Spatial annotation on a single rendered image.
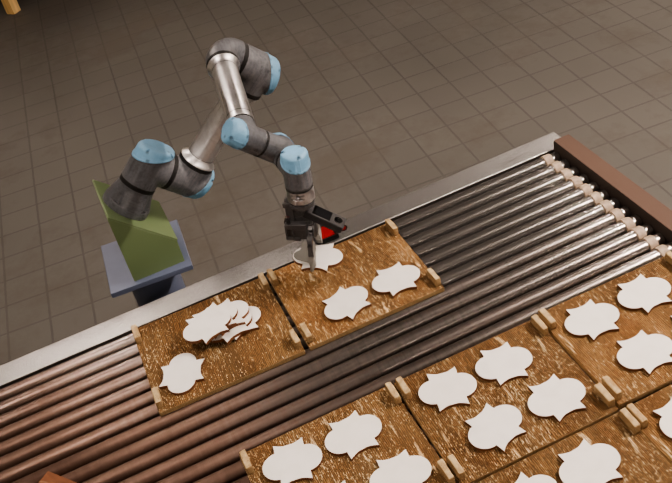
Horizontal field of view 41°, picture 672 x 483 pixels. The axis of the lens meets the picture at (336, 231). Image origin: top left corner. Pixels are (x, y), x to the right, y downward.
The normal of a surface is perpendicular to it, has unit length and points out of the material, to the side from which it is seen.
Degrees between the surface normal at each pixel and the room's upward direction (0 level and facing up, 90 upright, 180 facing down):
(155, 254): 90
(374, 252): 0
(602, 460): 0
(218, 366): 0
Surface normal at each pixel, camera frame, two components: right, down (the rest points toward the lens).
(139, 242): 0.40, 0.52
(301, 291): -0.18, -0.77
